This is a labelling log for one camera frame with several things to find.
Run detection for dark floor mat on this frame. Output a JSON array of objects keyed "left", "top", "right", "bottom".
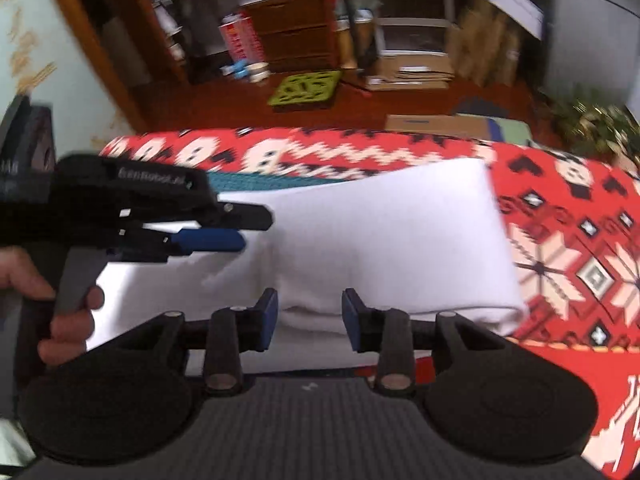
[{"left": 451, "top": 95, "right": 512, "bottom": 119}]

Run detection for green cutting mat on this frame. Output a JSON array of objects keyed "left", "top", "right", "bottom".
[{"left": 205, "top": 170, "right": 351, "bottom": 196}]

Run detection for flat cardboard pieces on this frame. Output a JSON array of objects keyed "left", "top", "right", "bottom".
[{"left": 364, "top": 55, "right": 457, "bottom": 92}]

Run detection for green tangled decoration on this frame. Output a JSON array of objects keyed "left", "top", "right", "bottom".
[{"left": 542, "top": 89, "right": 640, "bottom": 162}]

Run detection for red patterned blanket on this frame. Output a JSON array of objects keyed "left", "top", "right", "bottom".
[{"left": 97, "top": 127, "right": 640, "bottom": 476}]

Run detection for upright cardboard boxes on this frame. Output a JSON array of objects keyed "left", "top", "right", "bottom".
[{"left": 447, "top": 0, "right": 546, "bottom": 89}]

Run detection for brown wooden drawer chest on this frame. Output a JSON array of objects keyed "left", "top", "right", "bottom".
[{"left": 242, "top": 0, "right": 342, "bottom": 74}]

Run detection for flat cardboard box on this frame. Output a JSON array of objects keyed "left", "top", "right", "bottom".
[{"left": 384, "top": 113, "right": 502, "bottom": 142}]

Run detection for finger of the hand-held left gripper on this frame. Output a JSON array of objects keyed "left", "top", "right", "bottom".
[
  {"left": 119, "top": 226, "right": 248, "bottom": 264},
  {"left": 192, "top": 201, "right": 275, "bottom": 232}
]

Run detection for cluttered shelf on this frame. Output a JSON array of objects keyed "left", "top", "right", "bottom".
[{"left": 95, "top": 0, "right": 191, "bottom": 87}]

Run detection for red and white box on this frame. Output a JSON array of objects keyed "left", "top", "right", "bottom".
[{"left": 219, "top": 12, "right": 266, "bottom": 64}]

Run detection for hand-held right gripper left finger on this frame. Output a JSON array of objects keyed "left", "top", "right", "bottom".
[{"left": 107, "top": 287, "right": 279, "bottom": 393}]

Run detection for white plastic drawer unit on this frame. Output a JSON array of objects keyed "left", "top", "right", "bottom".
[{"left": 360, "top": 0, "right": 457, "bottom": 57}]

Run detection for person's left hand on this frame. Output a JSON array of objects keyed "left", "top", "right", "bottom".
[{"left": 0, "top": 246, "right": 107, "bottom": 367}]

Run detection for white garment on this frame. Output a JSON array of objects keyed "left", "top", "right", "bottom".
[{"left": 85, "top": 157, "right": 531, "bottom": 376}]

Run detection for brown wooden pillar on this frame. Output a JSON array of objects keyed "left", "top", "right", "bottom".
[{"left": 37, "top": 0, "right": 149, "bottom": 134}]

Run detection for white refrigerator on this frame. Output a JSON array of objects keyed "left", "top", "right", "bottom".
[{"left": 544, "top": 0, "right": 640, "bottom": 107}]

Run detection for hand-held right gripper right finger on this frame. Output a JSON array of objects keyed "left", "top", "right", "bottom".
[{"left": 341, "top": 287, "right": 511, "bottom": 396}]

